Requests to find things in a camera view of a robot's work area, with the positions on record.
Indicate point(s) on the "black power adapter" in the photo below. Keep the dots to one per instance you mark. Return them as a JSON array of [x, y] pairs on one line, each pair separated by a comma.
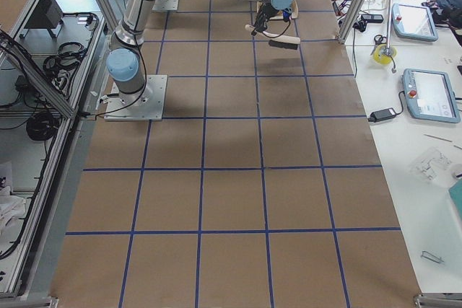
[[382, 115]]

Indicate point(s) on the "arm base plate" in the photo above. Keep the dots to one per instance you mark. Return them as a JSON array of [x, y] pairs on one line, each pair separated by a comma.
[[146, 106]]

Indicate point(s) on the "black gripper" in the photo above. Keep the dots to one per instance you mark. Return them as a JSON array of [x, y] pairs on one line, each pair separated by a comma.
[[263, 11]]

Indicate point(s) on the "teach pendant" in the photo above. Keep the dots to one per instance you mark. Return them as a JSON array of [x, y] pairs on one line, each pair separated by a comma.
[[414, 22], [429, 96]]

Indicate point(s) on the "teach pendant far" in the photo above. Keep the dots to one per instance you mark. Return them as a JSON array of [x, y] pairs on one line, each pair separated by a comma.
[[414, 22]]

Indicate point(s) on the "white hand brush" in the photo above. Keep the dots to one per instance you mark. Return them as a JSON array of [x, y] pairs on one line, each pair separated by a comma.
[[277, 41]]

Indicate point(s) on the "teach pendant near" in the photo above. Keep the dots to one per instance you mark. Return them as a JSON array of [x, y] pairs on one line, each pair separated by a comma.
[[429, 96]]

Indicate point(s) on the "yellow tape roll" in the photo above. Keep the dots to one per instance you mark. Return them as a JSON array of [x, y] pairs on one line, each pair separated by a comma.
[[384, 55]]

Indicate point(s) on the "black scissors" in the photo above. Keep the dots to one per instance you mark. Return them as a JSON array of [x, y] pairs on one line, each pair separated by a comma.
[[379, 40]]

